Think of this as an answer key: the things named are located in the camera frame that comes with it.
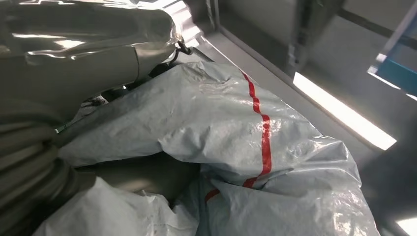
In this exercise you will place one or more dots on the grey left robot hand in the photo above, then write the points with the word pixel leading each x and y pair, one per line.
pixel 71 49

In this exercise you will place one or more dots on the grey plastic mailer package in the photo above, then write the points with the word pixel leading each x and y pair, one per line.
pixel 228 136

